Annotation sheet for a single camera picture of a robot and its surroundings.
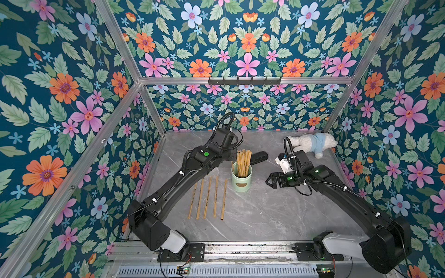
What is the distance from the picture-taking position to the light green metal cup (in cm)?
84

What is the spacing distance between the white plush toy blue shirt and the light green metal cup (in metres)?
0.40

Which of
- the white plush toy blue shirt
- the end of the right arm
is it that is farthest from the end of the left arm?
the white plush toy blue shirt

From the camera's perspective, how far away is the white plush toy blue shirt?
3.40 ft
